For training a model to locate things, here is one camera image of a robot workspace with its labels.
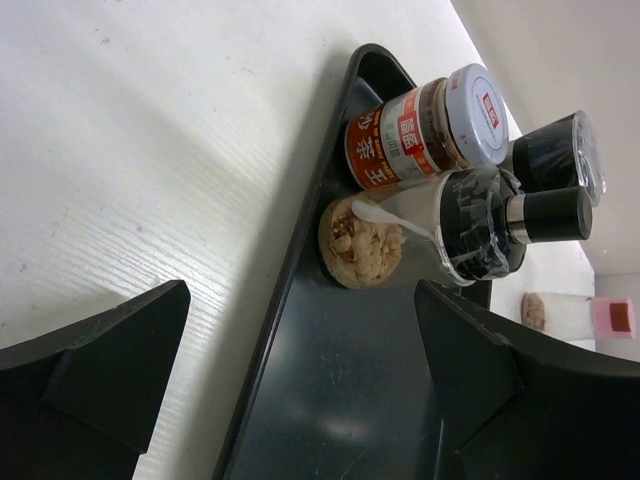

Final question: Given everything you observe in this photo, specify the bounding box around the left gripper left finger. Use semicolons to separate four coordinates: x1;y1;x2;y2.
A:
1;280;191;479

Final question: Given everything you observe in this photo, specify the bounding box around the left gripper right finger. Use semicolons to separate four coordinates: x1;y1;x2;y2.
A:
414;281;639;479

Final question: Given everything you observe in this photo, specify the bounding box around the pink-cap spice bottle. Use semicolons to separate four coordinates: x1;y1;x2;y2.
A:
521;293;636;341

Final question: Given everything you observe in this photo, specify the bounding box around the black-cap spice bottle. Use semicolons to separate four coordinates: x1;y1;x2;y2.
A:
317;167;593;289

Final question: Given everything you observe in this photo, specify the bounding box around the clear-lid pepper grinder bottle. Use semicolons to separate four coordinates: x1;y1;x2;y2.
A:
505;110;606;206

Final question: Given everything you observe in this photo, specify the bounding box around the red-label white-lid jar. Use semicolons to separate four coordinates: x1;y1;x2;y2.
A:
344;63;509;190

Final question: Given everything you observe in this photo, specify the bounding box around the black rectangular tray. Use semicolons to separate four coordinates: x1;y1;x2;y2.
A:
211;42;496;480

